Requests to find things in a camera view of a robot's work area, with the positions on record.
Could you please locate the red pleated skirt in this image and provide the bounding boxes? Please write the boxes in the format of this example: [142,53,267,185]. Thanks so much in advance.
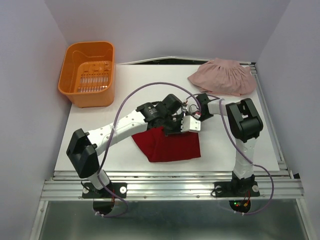
[132,127,201,163]

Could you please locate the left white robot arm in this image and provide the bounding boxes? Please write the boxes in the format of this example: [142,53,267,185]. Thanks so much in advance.
[66,94,185,197]

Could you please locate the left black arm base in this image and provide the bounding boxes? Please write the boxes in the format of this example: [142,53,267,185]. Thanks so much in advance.
[80,181,128,199]

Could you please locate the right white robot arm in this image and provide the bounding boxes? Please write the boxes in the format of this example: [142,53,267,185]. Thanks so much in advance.
[196,93,264,195]

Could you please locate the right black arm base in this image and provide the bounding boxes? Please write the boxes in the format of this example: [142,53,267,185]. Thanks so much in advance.
[211,173,260,198]

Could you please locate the pink pleated skirt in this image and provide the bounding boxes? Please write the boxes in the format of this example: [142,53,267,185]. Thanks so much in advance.
[187,58,257,97]

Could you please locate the orange plastic basket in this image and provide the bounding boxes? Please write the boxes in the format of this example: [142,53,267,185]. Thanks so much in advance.
[58,41,116,108]

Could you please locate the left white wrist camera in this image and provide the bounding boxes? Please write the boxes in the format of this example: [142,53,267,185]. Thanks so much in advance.
[180,113,201,133]

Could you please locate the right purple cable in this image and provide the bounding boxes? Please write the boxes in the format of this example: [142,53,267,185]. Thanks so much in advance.
[184,93,276,216]

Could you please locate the aluminium rail frame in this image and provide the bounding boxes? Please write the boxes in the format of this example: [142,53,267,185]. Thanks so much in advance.
[28,58,311,240]

